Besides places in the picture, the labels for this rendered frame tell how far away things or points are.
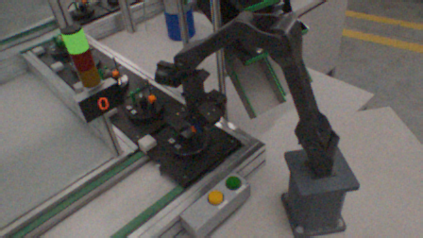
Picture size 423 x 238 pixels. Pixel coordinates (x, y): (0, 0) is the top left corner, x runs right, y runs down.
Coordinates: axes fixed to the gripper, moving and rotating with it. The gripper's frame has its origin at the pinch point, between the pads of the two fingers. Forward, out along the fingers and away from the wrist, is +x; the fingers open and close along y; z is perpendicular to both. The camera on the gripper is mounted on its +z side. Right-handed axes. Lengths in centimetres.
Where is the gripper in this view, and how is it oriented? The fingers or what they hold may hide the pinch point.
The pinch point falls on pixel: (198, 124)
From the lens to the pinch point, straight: 97.4
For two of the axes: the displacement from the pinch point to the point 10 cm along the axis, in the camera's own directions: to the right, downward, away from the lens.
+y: 7.4, -5.0, 4.6
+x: 1.0, 7.5, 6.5
